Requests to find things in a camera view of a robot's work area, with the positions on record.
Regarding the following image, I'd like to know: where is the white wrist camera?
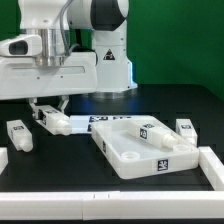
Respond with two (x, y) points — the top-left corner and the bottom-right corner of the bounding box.
(0, 34), (43, 57)

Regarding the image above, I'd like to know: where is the white desk top tray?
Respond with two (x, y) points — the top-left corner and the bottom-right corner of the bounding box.
(92, 116), (199, 179)

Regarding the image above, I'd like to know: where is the white right border bar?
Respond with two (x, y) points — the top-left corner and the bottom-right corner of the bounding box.
(199, 147), (224, 191)

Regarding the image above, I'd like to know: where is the white front border bar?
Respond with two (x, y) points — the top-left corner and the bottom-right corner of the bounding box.
(0, 191), (224, 220)

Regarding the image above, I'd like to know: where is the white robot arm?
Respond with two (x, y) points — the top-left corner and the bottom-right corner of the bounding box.
(0, 0), (137, 111)

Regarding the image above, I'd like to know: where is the white left border block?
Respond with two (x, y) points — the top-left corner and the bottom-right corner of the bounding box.
(0, 147), (8, 174)

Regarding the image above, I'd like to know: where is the white marker sheet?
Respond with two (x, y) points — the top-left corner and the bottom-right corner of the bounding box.
(70, 115), (125, 134)

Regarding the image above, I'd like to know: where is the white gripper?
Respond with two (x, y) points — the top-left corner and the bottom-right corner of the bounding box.
(0, 52), (97, 119)

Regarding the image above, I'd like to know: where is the white border bar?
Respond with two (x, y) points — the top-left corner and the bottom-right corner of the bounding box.
(199, 147), (224, 191)
(0, 191), (224, 220)

